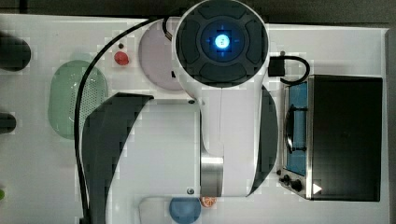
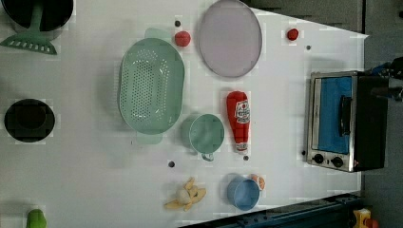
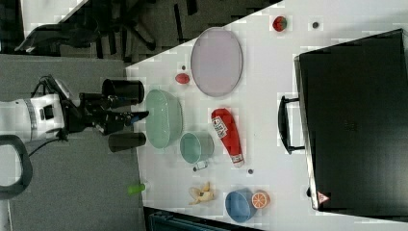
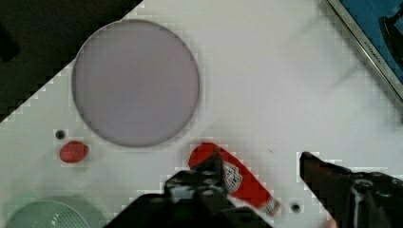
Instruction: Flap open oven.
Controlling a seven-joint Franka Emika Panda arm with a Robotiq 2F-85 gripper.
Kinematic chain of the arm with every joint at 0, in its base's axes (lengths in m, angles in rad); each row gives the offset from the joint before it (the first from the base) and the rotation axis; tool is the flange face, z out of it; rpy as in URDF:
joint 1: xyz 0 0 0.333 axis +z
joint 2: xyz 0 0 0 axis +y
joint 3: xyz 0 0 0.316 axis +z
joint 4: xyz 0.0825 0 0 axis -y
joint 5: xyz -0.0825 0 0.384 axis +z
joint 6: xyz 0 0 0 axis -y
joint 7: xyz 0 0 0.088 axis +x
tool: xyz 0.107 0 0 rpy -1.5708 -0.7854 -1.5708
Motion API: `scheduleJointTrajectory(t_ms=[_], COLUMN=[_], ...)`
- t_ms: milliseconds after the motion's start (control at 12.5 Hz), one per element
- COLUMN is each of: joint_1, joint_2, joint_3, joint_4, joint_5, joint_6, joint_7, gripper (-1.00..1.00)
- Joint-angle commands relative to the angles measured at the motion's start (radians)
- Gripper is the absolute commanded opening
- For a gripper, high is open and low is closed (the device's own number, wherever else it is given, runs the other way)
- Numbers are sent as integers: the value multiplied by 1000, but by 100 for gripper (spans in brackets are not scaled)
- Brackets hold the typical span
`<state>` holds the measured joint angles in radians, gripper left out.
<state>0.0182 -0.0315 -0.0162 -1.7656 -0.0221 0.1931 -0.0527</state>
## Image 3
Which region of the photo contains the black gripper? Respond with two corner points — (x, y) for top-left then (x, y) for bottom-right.
(65, 92), (149, 136)

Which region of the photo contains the black oven door handle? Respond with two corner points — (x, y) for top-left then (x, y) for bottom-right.
(278, 96), (304, 154)

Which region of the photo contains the black toaster oven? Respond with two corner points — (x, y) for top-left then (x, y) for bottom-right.
(294, 29), (408, 222)

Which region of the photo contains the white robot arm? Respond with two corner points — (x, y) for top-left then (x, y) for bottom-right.
(1, 93), (148, 200)

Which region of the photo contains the black utensil holder cup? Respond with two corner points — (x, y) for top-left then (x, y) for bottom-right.
(102, 79), (144, 103)

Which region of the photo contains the black cylinder cup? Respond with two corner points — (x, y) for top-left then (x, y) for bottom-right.
(108, 133), (146, 152)

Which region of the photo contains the green perforated colander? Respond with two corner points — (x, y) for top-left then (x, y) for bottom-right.
(145, 90), (183, 149)

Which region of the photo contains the red toy tomato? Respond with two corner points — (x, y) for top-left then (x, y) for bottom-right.
(175, 73), (190, 85)

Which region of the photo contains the green toy pepper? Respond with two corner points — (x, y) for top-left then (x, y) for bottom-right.
(127, 183), (146, 195)

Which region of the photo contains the black office chair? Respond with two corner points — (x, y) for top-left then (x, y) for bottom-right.
(13, 0), (200, 62)

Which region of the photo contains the green mug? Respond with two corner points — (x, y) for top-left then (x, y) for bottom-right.
(179, 132), (215, 171)

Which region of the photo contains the red ketchup bottle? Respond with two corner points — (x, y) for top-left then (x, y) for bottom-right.
(211, 108), (244, 167)

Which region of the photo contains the lilac round plate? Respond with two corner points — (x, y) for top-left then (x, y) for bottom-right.
(191, 27), (242, 97)

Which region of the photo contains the peeled toy banana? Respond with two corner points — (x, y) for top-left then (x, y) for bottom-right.
(189, 182), (215, 205)

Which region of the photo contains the blue cup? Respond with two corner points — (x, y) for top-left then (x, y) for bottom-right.
(225, 188), (257, 223)

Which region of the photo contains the orange half slice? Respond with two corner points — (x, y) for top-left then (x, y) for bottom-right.
(251, 191), (270, 209)

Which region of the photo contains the red toy strawberry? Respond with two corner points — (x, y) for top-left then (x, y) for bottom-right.
(272, 15), (288, 32)

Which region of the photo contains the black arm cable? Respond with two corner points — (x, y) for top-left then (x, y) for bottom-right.
(28, 75), (65, 158)

